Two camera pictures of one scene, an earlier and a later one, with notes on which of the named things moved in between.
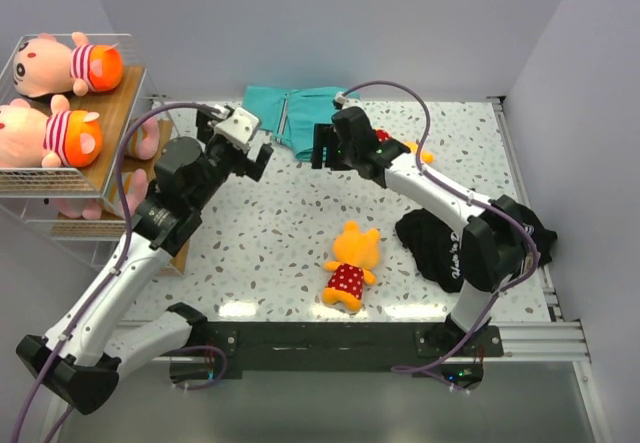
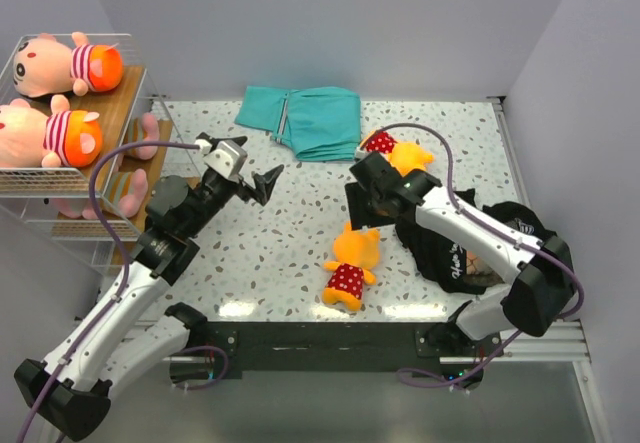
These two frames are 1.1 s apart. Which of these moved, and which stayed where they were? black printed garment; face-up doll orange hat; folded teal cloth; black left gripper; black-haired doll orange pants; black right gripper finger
Moved: black right gripper finger; black left gripper
Stayed: black printed garment; folded teal cloth; face-up doll orange hat; black-haired doll orange pants
